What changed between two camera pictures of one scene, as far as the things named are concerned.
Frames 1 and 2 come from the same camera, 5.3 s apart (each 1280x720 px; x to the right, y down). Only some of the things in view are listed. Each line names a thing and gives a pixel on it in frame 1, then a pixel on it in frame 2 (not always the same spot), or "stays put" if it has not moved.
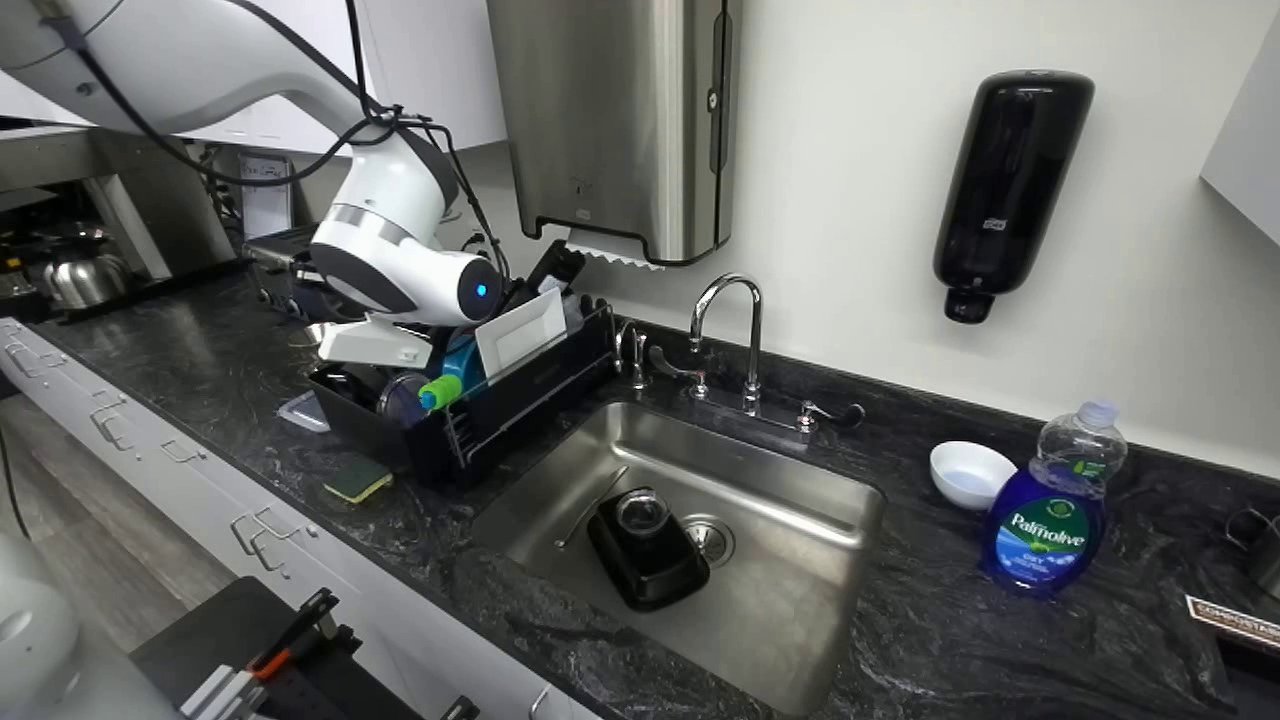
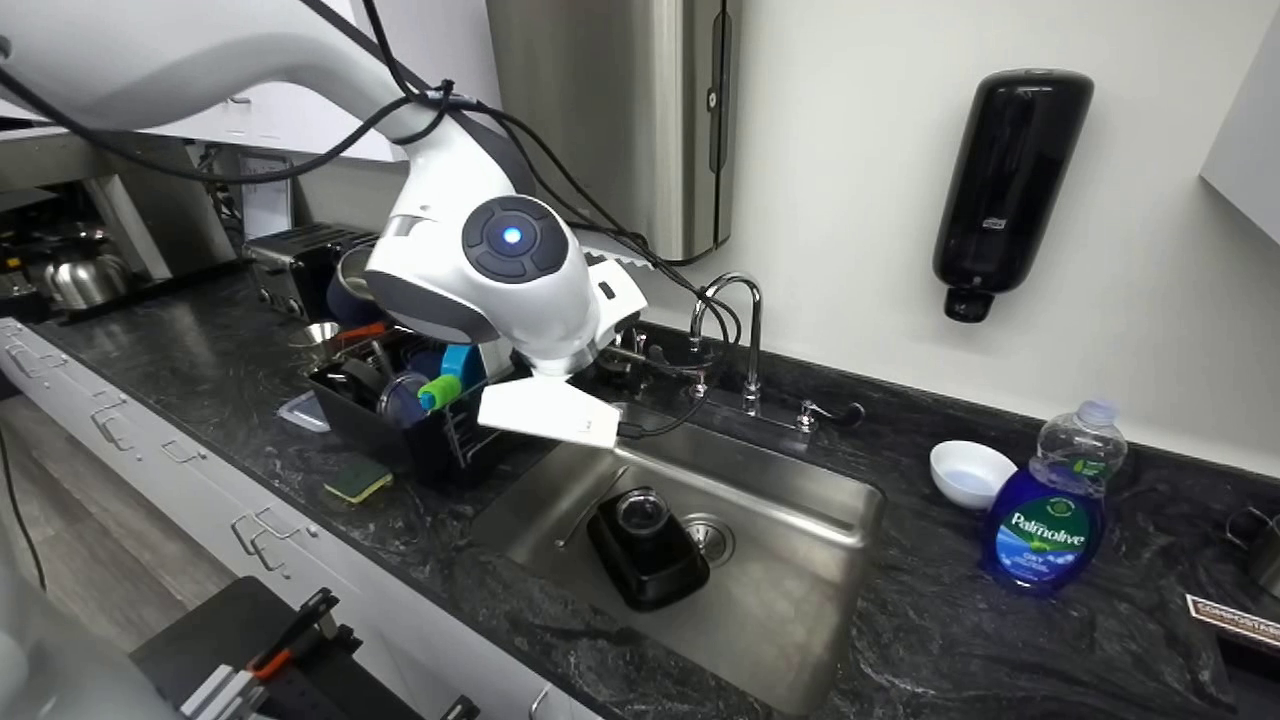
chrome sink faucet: [633, 357] stays put
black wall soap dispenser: [1004, 180] stays put
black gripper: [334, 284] -> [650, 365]
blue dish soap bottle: [1050, 526] stays put
